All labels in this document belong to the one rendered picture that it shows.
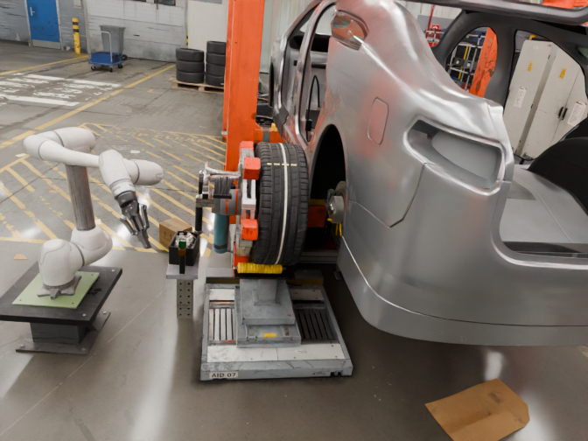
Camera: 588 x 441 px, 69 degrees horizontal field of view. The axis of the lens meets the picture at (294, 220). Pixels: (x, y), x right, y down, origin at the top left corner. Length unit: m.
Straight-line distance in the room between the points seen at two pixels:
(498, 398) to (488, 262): 1.47
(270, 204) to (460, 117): 1.01
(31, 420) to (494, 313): 2.02
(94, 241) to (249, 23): 1.46
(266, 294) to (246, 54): 1.37
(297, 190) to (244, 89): 0.77
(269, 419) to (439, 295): 1.16
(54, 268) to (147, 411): 0.87
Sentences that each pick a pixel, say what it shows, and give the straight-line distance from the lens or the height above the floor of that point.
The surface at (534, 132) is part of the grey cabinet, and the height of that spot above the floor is 0.67.
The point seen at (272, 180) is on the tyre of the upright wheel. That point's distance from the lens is 2.03.
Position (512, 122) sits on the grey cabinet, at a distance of 7.94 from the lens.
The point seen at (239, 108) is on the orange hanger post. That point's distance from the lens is 2.56.
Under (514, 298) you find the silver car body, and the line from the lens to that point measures 1.56.
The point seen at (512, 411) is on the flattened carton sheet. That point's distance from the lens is 2.77.
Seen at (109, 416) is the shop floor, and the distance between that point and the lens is 2.36.
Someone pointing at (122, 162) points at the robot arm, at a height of 1.16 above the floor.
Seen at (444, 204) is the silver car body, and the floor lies 1.33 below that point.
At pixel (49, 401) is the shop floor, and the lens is 2.49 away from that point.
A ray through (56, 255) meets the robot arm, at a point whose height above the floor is 0.54.
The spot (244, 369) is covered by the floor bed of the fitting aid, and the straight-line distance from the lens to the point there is 2.39.
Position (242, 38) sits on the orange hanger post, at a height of 1.65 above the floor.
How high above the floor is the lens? 1.77
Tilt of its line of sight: 25 degrees down
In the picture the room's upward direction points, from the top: 7 degrees clockwise
